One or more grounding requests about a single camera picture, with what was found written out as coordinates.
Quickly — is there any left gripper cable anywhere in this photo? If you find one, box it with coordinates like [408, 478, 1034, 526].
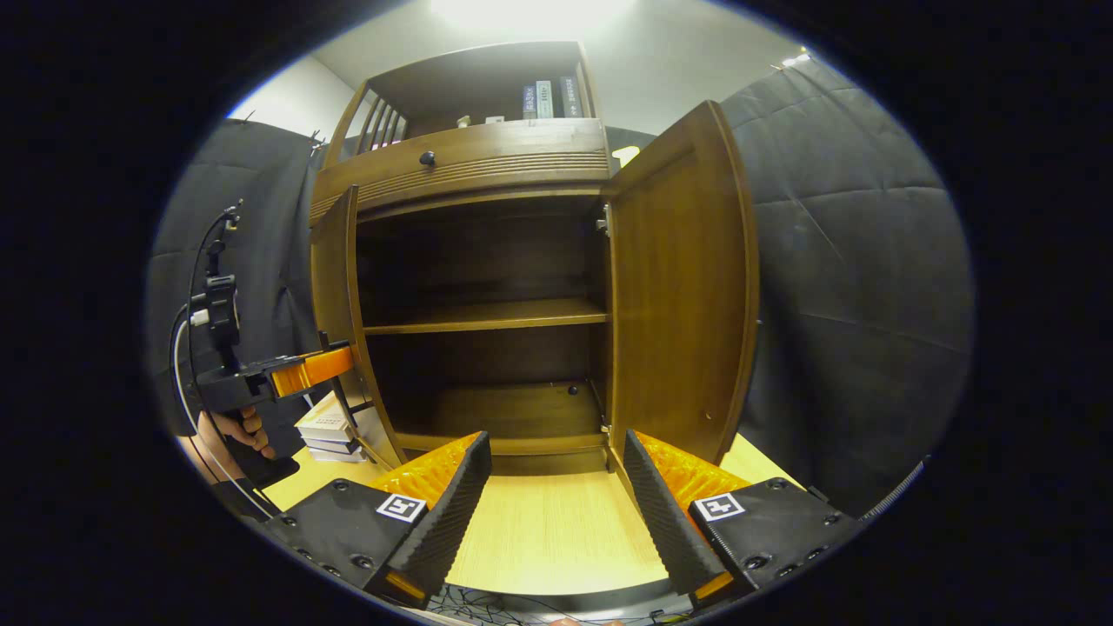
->
[170, 209, 279, 523]

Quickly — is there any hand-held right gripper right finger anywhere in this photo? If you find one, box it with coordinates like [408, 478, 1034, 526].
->
[623, 429, 866, 609]

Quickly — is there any wooden drawer with black knob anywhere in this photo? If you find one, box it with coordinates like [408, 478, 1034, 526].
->
[310, 119, 611, 227]

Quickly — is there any stack of pale books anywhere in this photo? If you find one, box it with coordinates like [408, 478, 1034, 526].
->
[296, 391, 370, 463]

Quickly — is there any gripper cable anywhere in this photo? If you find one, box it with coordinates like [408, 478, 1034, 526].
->
[861, 456, 931, 523]
[170, 209, 279, 523]

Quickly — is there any long ceiling light panel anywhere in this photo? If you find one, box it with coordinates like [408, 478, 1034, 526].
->
[430, 0, 640, 31]

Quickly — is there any wooden inner cabinet shelf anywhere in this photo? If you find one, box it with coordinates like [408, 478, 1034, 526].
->
[363, 297, 610, 336]

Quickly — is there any wooden shoe cabinet door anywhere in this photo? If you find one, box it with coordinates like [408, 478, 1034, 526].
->
[310, 184, 408, 470]
[606, 100, 761, 466]

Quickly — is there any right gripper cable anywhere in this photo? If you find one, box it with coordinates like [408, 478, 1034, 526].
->
[861, 456, 931, 523]

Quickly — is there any wooden double-door shoe cabinet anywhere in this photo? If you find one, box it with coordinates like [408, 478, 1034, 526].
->
[309, 41, 762, 477]

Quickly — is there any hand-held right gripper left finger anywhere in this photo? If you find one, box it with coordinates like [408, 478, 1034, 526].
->
[261, 430, 493, 609]

